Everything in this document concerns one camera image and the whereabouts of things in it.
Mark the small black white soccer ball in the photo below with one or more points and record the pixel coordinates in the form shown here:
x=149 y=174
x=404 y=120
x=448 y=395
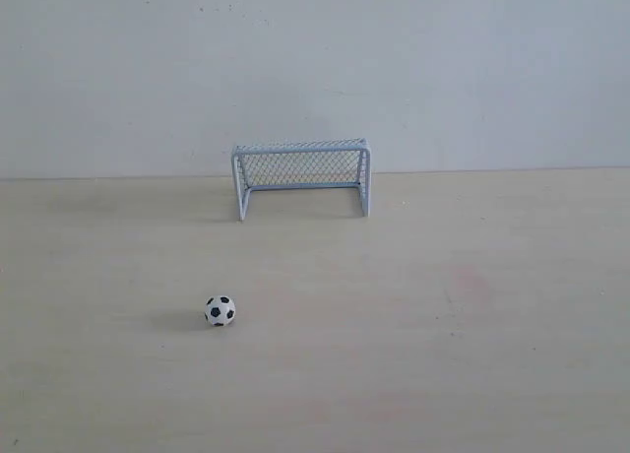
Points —
x=220 y=310

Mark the white miniature soccer goal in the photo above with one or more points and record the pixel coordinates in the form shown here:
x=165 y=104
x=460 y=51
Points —
x=344 y=164

